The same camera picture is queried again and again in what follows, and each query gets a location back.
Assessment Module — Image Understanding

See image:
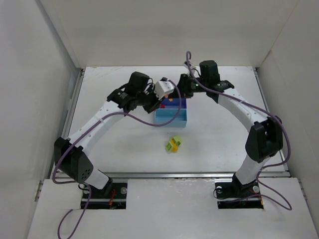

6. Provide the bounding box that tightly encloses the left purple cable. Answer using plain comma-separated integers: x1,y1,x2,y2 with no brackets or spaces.
52,78,182,239

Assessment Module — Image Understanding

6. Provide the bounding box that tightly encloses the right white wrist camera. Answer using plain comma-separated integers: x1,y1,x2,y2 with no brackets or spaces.
183,61,193,71

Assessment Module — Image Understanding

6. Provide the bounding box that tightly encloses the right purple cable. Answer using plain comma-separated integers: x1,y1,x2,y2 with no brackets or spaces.
185,51,293,212

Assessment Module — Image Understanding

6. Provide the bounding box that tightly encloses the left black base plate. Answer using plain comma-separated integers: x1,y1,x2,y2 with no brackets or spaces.
87,182,128,210

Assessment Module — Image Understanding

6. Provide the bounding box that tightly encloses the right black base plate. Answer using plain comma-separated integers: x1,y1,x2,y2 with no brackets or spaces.
213,181,264,209

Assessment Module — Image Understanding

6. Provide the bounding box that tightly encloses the yellow green lego cluster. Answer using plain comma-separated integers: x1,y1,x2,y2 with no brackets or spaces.
165,135,182,153

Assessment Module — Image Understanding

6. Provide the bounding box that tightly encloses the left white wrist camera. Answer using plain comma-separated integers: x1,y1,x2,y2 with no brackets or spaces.
154,77,174,99

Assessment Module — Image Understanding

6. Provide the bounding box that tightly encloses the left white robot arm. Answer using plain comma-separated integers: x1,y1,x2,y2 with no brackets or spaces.
54,72,173,197

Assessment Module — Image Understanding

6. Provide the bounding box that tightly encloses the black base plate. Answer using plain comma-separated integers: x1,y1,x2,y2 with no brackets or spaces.
87,182,128,210
213,181,264,209

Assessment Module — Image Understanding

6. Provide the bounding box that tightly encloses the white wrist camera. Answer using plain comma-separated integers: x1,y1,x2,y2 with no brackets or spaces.
183,61,193,71
154,77,174,99

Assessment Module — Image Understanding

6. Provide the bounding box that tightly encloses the dark blue container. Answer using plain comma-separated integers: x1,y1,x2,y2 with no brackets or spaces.
161,98,187,109

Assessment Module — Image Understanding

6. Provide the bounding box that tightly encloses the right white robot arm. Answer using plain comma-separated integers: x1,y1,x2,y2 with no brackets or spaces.
170,60,283,199

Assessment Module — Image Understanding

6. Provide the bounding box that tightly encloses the purple cable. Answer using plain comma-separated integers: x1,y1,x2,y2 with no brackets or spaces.
52,78,182,239
185,51,293,212

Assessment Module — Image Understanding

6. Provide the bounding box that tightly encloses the light blue container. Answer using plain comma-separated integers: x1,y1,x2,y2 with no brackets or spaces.
155,108,187,128

